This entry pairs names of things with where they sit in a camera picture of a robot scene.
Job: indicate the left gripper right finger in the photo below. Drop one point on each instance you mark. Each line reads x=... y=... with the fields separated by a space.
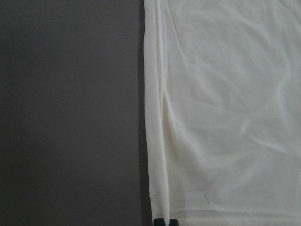
x=173 y=222

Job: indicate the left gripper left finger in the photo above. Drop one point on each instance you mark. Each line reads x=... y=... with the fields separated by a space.
x=159 y=222

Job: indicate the cream long-sleeve printed shirt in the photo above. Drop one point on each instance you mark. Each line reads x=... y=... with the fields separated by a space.
x=223 y=111

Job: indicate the brown table mat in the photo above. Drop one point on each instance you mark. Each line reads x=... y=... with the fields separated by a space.
x=72 y=136

